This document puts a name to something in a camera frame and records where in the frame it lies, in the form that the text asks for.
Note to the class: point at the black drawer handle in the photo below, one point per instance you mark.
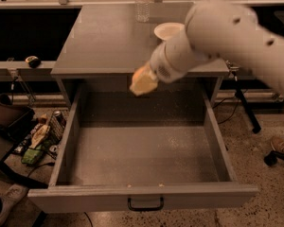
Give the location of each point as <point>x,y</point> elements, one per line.
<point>149,205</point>

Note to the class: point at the white bowl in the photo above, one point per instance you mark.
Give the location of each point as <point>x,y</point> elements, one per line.
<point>167,30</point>

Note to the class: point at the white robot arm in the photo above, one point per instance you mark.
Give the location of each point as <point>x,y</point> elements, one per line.
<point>215,29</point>

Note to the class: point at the dark brown bag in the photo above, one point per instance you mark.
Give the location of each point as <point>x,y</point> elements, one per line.
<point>14,119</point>

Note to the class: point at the brown shoe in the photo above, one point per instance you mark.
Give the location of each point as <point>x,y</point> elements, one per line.
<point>277,144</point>

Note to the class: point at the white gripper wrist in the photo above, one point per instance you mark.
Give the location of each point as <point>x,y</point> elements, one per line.
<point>160,66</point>

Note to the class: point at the white sneaker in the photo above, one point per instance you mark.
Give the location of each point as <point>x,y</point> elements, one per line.
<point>9,199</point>

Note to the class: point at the small black yellow device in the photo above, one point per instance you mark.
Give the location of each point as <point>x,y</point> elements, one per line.
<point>33,61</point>

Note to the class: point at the clear water bottle on cabinet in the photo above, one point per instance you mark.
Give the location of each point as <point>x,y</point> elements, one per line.
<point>142,10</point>

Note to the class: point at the grey open top drawer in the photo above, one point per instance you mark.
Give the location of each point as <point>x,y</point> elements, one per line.
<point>109,154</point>

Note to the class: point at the green snack bag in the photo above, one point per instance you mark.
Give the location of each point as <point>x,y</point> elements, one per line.
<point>33,155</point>

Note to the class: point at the wire basket with can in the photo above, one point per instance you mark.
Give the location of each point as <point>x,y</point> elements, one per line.
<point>57,125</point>

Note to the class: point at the black stand leg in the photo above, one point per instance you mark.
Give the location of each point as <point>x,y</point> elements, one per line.
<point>240,95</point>

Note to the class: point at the orange fruit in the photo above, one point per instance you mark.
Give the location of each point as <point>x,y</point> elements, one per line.
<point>139,86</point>

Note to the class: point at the grey cabinet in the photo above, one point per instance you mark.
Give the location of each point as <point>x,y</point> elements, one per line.
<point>105,46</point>

